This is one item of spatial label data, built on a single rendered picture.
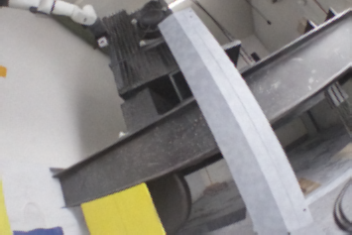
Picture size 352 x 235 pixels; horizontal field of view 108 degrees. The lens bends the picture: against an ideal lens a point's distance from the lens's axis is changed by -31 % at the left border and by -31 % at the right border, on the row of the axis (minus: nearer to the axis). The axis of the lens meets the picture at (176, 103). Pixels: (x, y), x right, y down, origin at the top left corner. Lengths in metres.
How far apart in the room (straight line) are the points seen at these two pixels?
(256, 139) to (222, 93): 0.20
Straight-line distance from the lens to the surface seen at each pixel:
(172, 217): 1.25
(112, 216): 1.04
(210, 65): 0.73
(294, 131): 4.02
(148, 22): 1.14
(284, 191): 0.66
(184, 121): 0.89
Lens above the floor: 0.33
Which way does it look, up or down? 25 degrees up
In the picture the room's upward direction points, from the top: 24 degrees counter-clockwise
